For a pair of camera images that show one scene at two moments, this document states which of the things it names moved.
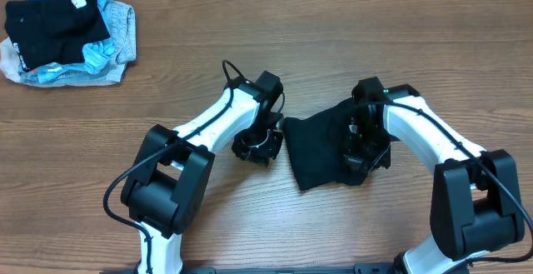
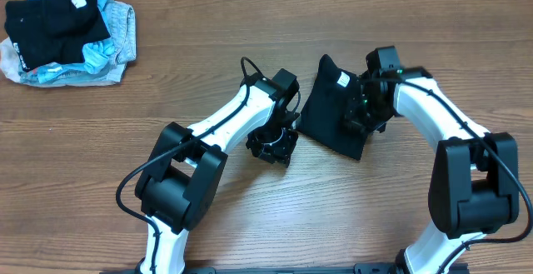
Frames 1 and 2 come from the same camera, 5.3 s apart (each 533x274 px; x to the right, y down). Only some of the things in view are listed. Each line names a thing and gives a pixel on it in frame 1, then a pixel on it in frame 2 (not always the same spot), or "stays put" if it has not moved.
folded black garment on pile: (58, 27) stays put
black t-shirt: (316, 147) -> (335, 90)
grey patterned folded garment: (122, 17) stays put
